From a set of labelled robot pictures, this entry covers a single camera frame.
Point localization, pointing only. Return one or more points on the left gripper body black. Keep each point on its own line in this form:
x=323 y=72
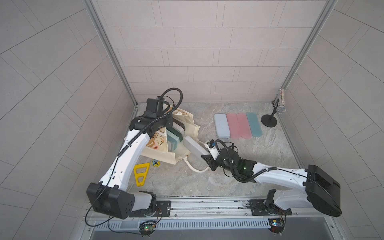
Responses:
x=162 y=121

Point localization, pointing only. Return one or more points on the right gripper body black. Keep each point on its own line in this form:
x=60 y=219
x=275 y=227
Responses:
x=220 y=162

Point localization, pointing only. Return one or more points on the floral canvas tote bag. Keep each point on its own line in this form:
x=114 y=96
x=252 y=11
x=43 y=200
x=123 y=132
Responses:
x=157 y=148

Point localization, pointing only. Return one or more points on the white glossy tin pencil case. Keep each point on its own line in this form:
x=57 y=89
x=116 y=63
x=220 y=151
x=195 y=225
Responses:
x=194 y=147

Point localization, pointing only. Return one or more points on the teal translucent pencil case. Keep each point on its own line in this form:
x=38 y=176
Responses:
x=254 y=124

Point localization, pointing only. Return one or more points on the pale mint pencil case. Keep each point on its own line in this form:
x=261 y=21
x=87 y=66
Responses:
x=222 y=126

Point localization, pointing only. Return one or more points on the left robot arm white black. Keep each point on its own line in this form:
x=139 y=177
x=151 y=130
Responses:
x=110 y=196

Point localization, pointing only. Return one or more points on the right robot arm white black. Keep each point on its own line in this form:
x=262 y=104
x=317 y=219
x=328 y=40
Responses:
x=305 y=188

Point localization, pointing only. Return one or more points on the dark grey pencil case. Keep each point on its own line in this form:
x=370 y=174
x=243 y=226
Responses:
x=179 y=123

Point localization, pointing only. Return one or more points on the dark green pencil case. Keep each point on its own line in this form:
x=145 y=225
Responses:
x=175 y=133

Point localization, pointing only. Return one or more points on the grey teal pencil case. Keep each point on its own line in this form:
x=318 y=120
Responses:
x=172 y=143

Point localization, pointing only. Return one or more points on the small round yellow sticker toy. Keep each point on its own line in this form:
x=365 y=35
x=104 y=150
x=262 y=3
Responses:
x=155 y=163

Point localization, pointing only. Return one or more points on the yellow triangular plastic tool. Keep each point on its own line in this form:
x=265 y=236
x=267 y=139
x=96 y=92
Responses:
x=141 y=172

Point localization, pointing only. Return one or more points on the glitter microphone on stand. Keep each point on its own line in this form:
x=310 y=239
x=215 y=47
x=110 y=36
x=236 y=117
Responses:
x=279 y=104

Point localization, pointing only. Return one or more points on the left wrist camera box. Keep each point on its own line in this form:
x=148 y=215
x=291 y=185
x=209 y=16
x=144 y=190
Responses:
x=155 y=106

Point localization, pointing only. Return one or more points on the right circuit board with wires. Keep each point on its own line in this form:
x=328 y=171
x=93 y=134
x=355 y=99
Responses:
x=277 y=225

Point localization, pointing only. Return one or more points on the circuit board with wires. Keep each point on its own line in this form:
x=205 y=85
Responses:
x=147 y=228
x=277 y=225

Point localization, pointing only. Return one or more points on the aluminium mounting rail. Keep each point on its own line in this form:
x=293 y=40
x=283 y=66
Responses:
x=215 y=208

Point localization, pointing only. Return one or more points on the left circuit board with wires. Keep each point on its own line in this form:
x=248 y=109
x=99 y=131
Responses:
x=147 y=228

